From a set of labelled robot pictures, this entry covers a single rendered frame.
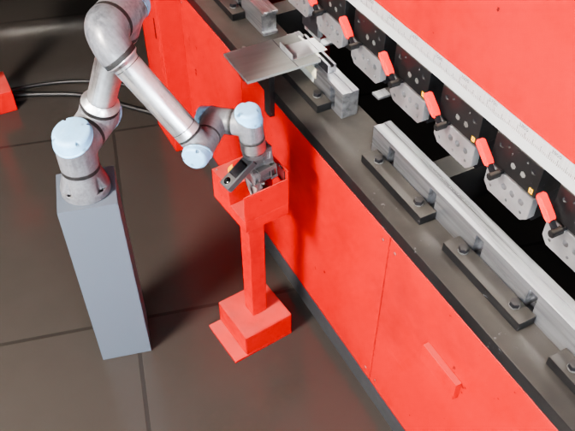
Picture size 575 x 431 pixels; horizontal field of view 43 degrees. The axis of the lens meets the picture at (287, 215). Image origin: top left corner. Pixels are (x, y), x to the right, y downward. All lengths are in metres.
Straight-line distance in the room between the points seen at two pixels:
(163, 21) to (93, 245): 1.19
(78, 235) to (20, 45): 2.41
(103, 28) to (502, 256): 1.13
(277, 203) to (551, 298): 0.89
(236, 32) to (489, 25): 1.33
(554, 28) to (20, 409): 2.14
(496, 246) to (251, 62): 0.99
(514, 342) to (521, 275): 0.16
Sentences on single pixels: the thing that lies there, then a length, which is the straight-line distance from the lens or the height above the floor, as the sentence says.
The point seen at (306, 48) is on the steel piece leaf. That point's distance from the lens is 2.45.
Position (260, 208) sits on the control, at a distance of 2.24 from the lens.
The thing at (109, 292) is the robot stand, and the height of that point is 0.38.
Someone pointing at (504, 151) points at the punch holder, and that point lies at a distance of 1.70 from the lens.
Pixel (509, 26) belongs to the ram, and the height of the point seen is 1.53.
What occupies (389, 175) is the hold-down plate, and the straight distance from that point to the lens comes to 2.12.
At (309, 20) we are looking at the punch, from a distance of 2.42.
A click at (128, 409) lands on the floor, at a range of 2.73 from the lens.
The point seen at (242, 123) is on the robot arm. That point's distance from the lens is 2.04.
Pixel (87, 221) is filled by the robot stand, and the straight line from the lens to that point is 2.30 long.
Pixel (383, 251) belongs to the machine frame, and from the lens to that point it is 2.12.
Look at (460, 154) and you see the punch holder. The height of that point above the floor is 1.16.
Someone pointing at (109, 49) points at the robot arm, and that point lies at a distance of 1.90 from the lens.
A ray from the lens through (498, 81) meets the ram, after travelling 1.66.
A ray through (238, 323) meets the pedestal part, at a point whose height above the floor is 0.12.
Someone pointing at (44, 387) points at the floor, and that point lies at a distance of 2.85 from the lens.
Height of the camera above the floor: 2.31
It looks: 45 degrees down
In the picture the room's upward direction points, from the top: straight up
